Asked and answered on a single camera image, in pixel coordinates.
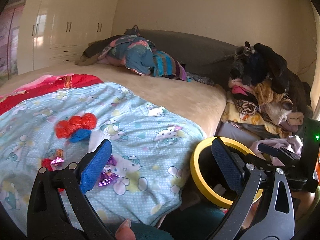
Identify small pink foil wrapper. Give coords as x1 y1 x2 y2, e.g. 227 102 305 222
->
51 149 65 166

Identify purple foil wrapper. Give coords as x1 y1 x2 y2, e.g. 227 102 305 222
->
98 155 119 187

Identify blue plastic bag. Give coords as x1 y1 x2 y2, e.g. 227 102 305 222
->
69 129 92 143

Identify white foam net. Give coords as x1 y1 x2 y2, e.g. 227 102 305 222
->
88 129 110 153

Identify red plastic bag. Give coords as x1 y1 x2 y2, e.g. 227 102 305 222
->
55 113 97 139

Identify yellow rimmed trash bin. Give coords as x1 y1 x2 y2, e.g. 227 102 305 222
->
190 137 257 210

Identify left hand red nails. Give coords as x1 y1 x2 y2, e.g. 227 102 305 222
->
115 219 136 240

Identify light blue cartoon quilt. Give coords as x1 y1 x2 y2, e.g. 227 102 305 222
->
1 82 205 231

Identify pile of clothes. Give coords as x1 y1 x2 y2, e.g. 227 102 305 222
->
217 42 312 159

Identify red pink blanket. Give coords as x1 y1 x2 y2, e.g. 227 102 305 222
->
1 74 103 114

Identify beige bed sheet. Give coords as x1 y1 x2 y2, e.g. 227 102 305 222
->
1 62 226 137

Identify dark brown garment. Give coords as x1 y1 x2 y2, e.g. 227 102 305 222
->
75 35 122 66

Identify blue floral folded quilt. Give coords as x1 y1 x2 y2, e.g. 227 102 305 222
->
97 25 155 75

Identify striped blue blanket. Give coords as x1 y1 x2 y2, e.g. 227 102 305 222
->
152 50 191 82

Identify cream white wardrobe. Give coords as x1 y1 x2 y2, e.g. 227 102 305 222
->
17 0 118 74

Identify pink glass door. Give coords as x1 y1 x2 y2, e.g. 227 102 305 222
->
0 0 26 86

